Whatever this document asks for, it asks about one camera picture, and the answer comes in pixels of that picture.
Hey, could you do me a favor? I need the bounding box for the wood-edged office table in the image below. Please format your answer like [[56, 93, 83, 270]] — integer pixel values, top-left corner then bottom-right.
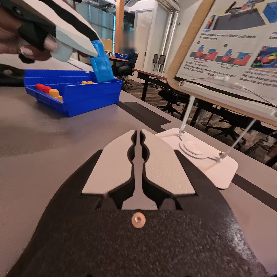
[[132, 68, 168, 101], [108, 56, 129, 65]]

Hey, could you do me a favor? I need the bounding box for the wooden post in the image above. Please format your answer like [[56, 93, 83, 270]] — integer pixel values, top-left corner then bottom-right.
[[114, 0, 126, 53]]

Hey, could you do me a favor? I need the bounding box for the pile of colourful blocks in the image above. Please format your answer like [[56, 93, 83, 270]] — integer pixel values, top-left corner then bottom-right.
[[35, 81, 97, 102]]

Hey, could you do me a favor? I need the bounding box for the pale desk divider board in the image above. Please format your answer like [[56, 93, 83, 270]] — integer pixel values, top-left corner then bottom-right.
[[102, 39, 113, 53]]

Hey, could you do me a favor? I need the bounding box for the white document stand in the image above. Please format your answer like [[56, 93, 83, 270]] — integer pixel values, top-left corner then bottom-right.
[[155, 75, 277, 190]]

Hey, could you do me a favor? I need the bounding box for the grey wood-edged table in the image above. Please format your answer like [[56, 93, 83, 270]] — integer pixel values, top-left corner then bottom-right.
[[67, 58, 96, 73]]

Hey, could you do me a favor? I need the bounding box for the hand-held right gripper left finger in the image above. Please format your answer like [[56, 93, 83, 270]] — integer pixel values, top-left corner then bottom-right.
[[82, 129, 138, 210]]

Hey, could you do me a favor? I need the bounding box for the person's left hand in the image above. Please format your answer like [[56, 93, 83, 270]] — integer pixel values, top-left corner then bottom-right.
[[0, 5, 58, 64]]

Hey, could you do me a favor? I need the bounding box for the blue plastic bin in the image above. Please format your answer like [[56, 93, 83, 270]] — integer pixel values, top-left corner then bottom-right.
[[23, 69, 124, 118]]

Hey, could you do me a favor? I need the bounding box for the printed instruction sheet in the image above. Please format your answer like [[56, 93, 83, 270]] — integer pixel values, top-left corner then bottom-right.
[[175, 0, 277, 106]]

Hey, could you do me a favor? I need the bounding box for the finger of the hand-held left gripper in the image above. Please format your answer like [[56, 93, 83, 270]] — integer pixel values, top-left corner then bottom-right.
[[43, 0, 103, 42], [11, 0, 99, 58]]

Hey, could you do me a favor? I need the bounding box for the black office chair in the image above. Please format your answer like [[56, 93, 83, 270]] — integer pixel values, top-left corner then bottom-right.
[[201, 115, 247, 150], [122, 53, 139, 89], [157, 90, 184, 117]]

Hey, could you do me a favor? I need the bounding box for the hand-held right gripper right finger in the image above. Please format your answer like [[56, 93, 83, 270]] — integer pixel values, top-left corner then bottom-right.
[[140, 129, 196, 210]]

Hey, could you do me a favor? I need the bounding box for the blue two-stud block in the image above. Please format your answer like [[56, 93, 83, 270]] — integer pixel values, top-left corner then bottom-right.
[[89, 40, 114, 83]]

